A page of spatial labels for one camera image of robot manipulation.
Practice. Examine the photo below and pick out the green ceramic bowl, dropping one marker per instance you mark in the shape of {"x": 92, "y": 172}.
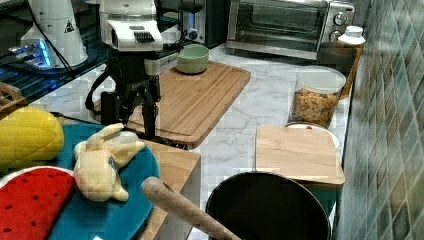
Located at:
{"x": 193, "y": 59}

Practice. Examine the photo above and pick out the yellow corn plush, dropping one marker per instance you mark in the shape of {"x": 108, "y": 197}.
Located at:
{"x": 29, "y": 137}

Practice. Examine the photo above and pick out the red strawberry plush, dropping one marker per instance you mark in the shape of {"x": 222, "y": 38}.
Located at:
{"x": 31, "y": 202}

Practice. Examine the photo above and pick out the clear pasta container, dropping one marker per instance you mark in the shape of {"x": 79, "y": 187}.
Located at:
{"x": 316, "y": 95}

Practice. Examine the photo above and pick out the teal plate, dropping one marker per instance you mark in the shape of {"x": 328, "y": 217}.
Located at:
{"x": 83, "y": 219}

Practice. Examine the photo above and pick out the white plate under board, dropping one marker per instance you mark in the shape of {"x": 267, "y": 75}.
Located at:
{"x": 302, "y": 125}

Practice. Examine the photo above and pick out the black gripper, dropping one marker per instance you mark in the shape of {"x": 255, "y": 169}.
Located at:
{"x": 135, "y": 86}

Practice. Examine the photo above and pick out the wooden rack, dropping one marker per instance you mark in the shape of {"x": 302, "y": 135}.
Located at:
{"x": 11, "y": 99}

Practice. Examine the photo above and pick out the small light wooden board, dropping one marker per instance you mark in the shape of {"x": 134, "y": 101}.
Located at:
{"x": 298, "y": 153}

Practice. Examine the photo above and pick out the silver toaster oven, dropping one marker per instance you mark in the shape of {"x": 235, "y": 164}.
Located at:
{"x": 292, "y": 28}

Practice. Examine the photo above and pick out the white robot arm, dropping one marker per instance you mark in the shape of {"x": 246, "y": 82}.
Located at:
{"x": 129, "y": 29}

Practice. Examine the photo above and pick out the large bamboo cutting board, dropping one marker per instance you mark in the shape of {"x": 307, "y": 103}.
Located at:
{"x": 191, "y": 105}

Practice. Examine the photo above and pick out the wooden pan handle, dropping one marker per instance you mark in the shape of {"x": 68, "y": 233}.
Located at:
{"x": 163, "y": 196}

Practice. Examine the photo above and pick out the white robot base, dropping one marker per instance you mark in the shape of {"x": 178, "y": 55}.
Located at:
{"x": 54, "y": 33}

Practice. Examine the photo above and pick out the black silver toaster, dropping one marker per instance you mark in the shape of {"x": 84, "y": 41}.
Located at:
{"x": 204, "y": 21}

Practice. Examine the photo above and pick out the yellow plush toy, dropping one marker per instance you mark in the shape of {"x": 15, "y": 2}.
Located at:
{"x": 99, "y": 159}

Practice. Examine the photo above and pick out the black frying pan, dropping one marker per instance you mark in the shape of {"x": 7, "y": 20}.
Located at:
{"x": 266, "y": 206}

